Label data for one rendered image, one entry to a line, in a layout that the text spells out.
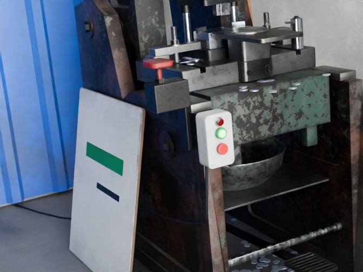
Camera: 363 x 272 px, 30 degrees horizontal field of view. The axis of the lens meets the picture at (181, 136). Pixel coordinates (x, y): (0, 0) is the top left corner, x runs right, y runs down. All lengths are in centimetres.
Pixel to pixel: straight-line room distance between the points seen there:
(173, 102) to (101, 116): 58
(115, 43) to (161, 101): 51
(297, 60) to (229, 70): 23
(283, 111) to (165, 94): 38
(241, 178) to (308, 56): 41
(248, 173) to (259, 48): 36
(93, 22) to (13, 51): 78
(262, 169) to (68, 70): 130
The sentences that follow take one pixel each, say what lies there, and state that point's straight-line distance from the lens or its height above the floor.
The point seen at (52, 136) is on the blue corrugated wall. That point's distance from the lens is 302.
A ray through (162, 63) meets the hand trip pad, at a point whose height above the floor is 76.
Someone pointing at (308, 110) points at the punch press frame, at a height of 55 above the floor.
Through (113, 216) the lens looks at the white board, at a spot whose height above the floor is 23.
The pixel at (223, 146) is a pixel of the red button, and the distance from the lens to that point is 165.
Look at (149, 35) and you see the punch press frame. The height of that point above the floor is 77.
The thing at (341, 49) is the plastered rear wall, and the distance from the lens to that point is 385.
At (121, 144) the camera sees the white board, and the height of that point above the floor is 46.
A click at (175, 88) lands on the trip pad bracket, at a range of 167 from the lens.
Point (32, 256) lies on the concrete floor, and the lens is 254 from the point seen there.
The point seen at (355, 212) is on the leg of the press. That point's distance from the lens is 206.
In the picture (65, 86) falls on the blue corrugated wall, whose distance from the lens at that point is 303.
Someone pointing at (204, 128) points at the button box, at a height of 60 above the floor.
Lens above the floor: 102
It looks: 15 degrees down
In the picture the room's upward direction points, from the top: 5 degrees counter-clockwise
